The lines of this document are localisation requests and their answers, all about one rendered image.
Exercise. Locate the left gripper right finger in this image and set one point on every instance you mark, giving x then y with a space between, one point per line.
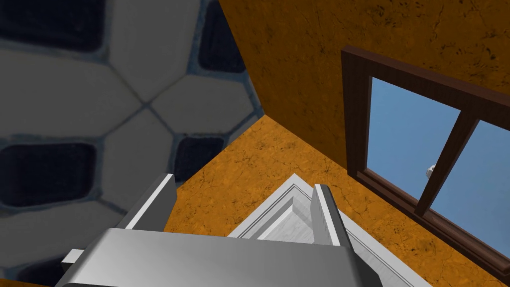
326 218

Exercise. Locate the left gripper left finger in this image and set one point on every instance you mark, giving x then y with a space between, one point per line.
153 207

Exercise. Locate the brown framed window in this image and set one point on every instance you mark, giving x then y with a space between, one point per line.
414 131

